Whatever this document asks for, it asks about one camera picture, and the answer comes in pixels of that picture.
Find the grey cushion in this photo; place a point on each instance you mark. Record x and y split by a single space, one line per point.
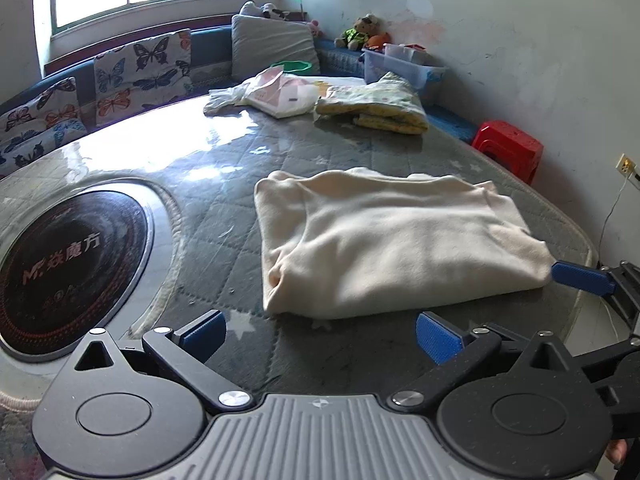
257 43

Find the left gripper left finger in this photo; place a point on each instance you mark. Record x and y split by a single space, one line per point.
181 356

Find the pink white folded garment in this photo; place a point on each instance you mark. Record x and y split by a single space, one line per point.
272 91

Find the yellow floral folded blanket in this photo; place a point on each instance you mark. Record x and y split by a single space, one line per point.
389 104

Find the cream white sweater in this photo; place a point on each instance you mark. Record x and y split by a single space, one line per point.
348 243

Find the clear plastic storage box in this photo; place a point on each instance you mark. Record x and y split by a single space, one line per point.
426 80

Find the red plastic stool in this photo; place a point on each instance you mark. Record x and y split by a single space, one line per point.
510 147

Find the orange plush toy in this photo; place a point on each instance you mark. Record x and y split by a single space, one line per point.
378 42

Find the wall power socket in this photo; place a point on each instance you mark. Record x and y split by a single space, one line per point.
627 167

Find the person's right hand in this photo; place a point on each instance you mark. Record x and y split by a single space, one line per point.
616 452

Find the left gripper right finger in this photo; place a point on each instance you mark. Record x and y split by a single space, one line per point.
457 355

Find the brown teddy bear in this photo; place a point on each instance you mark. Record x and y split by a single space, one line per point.
356 37

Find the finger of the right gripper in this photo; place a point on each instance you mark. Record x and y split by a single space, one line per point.
595 281

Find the white plush toy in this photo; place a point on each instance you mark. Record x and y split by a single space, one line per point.
267 10

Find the butterfly print cushion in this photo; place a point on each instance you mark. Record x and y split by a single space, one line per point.
142 75
40 126

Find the green plastic bowl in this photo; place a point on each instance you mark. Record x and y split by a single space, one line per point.
298 68

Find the round black induction cooktop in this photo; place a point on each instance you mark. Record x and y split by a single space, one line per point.
70 271

